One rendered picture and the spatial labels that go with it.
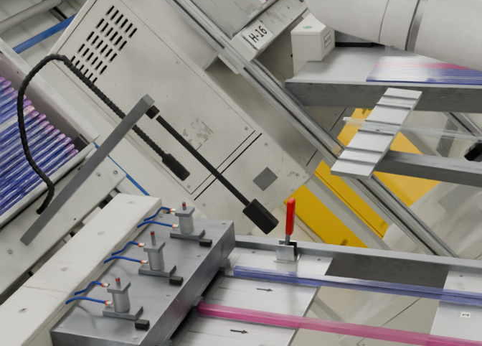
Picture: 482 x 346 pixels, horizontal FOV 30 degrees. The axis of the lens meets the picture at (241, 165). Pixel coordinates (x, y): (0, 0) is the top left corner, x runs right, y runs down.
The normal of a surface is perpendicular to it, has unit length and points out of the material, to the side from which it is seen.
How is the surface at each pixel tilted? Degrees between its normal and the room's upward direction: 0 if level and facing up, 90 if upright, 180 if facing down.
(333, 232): 90
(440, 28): 88
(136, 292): 45
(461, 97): 90
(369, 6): 83
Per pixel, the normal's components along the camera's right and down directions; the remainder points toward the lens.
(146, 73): -0.35, 0.41
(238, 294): -0.08, -0.91
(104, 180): 0.60, -0.59
